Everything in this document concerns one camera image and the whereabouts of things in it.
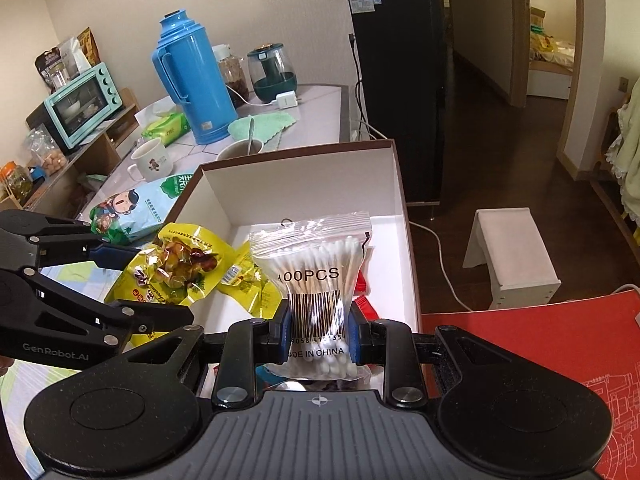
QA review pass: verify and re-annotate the bed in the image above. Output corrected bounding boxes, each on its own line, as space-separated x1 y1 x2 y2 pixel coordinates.
527 7 576 100

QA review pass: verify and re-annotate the yellow chestnut packet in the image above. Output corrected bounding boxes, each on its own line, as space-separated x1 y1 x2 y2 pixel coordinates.
103 222 246 311

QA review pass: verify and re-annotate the yellow snack packet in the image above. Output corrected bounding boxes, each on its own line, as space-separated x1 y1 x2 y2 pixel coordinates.
220 240 283 318

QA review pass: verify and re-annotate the large green cartoon snack bag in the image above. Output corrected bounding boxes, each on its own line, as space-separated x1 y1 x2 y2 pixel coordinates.
90 172 193 246

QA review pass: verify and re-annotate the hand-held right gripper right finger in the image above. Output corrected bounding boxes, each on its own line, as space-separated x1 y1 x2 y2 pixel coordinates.
349 298 518 409

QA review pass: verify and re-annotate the clear plastic bag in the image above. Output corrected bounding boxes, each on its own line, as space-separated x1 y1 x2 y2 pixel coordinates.
55 36 93 78

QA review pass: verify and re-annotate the teal toaster oven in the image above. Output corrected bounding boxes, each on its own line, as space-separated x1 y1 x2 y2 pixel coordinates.
43 61 124 150

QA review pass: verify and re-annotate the black power cable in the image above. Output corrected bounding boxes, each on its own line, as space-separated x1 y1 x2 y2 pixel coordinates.
348 32 388 142

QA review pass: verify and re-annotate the orange-lid jar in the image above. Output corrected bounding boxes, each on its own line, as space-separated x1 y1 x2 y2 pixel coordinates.
0 161 33 201

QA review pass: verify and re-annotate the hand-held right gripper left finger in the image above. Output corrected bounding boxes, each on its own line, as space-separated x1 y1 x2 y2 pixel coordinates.
122 299 293 409

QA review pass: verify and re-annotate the green tissue pack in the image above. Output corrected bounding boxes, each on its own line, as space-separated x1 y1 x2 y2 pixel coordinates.
135 105 193 147

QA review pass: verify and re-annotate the white stool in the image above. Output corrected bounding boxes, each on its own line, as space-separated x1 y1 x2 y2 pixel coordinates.
462 207 562 310

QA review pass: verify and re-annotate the white cartoon mug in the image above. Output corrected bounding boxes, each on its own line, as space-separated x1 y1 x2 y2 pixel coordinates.
126 138 174 183

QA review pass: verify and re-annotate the dark green glass appliance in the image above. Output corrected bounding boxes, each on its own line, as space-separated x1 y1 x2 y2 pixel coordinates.
246 44 299 103

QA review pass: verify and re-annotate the red book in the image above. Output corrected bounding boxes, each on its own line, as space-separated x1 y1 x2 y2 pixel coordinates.
420 289 640 480

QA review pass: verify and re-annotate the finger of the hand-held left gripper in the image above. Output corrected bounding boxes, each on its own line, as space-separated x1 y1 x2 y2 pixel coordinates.
10 266 196 349
25 215 152 272

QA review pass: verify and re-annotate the pale glass-topped desktop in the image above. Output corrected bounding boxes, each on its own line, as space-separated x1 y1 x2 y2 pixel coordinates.
75 82 351 221

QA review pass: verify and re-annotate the brown cardboard box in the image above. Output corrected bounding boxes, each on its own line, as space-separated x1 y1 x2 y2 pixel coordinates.
182 139 423 396

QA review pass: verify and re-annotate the light green garment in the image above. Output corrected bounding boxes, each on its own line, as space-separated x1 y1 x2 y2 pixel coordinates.
612 102 640 211

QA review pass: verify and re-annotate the cotton swab bag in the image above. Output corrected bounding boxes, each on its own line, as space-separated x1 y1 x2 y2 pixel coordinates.
248 212 373 381

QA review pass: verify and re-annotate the blue thermos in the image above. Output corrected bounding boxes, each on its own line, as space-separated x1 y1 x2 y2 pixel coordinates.
151 8 238 146

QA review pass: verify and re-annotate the grey patterned mug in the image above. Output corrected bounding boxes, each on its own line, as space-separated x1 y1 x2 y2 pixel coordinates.
216 138 264 162

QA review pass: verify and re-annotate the wooden shelf cabinet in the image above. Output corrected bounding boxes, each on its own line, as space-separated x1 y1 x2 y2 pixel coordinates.
0 87 146 221

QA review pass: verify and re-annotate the green towel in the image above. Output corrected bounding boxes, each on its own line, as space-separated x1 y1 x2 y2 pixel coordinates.
227 111 297 153

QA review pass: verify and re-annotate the white power cable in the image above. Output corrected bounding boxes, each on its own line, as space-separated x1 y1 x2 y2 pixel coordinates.
407 220 493 313

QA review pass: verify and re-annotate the dark snack bag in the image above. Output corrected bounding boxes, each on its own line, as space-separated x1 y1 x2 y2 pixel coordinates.
34 47 66 91

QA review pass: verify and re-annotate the black refrigerator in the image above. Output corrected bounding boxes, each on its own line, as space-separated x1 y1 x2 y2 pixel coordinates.
346 0 446 206

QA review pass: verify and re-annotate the glass jar of dried food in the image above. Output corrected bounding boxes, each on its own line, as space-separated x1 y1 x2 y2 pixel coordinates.
212 44 251 108

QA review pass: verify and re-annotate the brown snack bag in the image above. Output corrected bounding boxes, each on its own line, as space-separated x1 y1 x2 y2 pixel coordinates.
76 27 101 68

